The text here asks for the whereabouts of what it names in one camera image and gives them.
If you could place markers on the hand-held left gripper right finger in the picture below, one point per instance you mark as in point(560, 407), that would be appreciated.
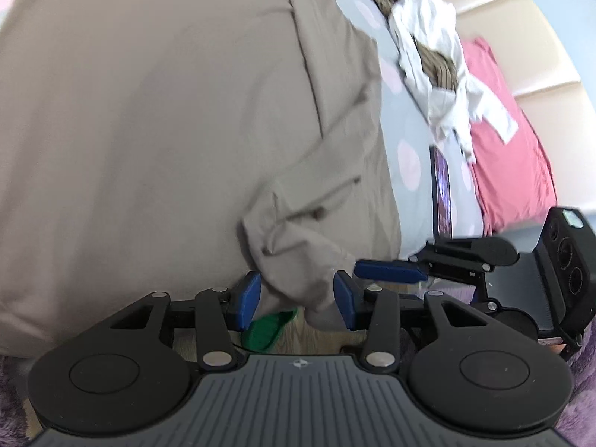
point(345, 300)

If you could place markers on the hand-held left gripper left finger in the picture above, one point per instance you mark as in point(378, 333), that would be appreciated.
point(247, 300)

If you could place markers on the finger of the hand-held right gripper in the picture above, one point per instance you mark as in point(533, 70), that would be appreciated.
point(386, 265)
point(396, 277)

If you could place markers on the taupe shirt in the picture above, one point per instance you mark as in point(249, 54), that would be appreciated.
point(163, 149)

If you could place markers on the person's right forearm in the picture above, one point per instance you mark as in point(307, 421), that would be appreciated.
point(582, 391)

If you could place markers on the pile of unfolded clothes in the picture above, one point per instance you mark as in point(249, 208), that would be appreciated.
point(447, 98)

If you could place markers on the green slipper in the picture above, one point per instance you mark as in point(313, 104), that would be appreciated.
point(265, 333)

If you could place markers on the dark smartphone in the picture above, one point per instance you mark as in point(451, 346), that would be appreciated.
point(442, 195)

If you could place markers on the pink pillow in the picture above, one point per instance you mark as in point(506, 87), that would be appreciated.
point(507, 149)

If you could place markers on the brown striped garment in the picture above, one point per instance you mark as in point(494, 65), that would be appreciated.
point(437, 67)

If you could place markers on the beige padded headboard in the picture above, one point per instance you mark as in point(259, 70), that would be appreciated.
point(535, 32)

